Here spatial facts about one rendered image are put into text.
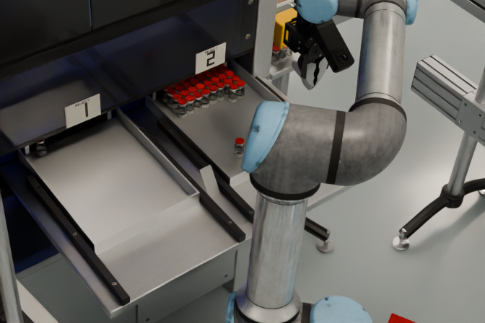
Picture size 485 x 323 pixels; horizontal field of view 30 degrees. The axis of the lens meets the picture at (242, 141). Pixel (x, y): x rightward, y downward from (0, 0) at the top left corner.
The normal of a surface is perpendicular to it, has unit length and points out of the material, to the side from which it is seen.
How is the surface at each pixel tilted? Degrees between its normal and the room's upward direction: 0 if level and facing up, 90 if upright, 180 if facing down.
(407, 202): 0
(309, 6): 90
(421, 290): 0
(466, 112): 90
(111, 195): 0
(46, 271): 90
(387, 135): 45
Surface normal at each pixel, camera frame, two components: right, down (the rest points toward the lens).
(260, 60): 0.60, 0.58
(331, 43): 0.32, -0.31
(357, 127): 0.15, -0.57
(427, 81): -0.79, 0.38
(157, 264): 0.06, -0.73
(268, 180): -0.53, 0.46
